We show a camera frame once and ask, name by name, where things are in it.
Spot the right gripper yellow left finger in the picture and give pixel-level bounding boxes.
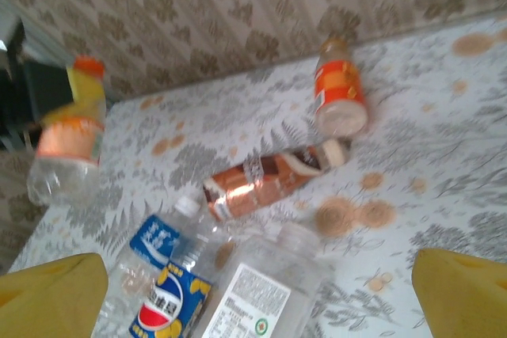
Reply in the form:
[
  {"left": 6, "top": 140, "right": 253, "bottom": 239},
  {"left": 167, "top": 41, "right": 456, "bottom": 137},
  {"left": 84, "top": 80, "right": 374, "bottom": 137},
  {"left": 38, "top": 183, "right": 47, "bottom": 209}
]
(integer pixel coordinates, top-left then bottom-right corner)
[{"left": 0, "top": 253, "right": 109, "bottom": 338}]

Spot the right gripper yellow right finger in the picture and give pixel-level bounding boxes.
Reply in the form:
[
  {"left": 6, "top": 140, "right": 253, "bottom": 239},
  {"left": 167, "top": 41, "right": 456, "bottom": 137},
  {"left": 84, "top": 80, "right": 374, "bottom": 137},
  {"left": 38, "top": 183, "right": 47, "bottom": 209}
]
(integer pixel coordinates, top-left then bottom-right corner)
[{"left": 412, "top": 249, "right": 507, "bottom": 338}]

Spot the orange cap soda bottle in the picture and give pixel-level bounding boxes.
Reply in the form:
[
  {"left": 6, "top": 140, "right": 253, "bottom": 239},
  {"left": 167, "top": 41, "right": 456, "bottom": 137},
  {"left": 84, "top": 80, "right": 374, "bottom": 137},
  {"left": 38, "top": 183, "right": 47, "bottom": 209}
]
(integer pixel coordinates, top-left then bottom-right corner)
[{"left": 26, "top": 55, "right": 107, "bottom": 207}]

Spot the blue label water bottle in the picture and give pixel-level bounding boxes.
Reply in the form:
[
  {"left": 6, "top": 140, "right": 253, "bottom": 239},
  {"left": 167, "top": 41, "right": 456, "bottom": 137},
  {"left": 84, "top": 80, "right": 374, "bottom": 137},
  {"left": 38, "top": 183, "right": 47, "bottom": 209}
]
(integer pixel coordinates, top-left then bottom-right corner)
[{"left": 101, "top": 191, "right": 203, "bottom": 338}]

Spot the brown label drink bottle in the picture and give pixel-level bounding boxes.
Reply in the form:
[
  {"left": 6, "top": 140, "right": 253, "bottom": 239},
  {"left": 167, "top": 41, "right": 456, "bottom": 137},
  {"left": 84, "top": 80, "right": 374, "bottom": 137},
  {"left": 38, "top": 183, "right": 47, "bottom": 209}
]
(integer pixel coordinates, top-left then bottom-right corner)
[{"left": 202, "top": 138, "right": 352, "bottom": 221}]

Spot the clear square bottle white label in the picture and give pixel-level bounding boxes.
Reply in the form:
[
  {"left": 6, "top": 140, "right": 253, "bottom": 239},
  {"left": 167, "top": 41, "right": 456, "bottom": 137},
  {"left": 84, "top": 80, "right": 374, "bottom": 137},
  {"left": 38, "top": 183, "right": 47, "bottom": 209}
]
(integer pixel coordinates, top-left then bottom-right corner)
[{"left": 189, "top": 222, "right": 330, "bottom": 338}]

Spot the orange label beige cap bottle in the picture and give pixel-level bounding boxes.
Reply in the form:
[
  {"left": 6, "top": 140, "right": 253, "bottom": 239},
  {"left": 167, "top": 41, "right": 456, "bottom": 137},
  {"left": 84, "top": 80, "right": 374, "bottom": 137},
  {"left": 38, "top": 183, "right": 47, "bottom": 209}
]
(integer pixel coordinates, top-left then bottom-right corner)
[{"left": 314, "top": 36, "right": 369, "bottom": 136}]

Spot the Pepsi bottle blue cap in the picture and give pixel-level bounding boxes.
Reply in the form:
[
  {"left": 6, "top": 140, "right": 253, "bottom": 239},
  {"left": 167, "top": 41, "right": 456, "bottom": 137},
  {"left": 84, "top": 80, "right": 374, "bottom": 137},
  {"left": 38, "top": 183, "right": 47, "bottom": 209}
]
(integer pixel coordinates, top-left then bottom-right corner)
[{"left": 128, "top": 211, "right": 238, "bottom": 338}]

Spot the floral table cover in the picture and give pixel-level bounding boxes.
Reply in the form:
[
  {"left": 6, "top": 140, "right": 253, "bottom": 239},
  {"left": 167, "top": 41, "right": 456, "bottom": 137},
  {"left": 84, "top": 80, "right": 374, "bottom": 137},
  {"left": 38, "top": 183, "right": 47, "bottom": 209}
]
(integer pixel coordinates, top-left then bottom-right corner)
[{"left": 7, "top": 13, "right": 507, "bottom": 338}]

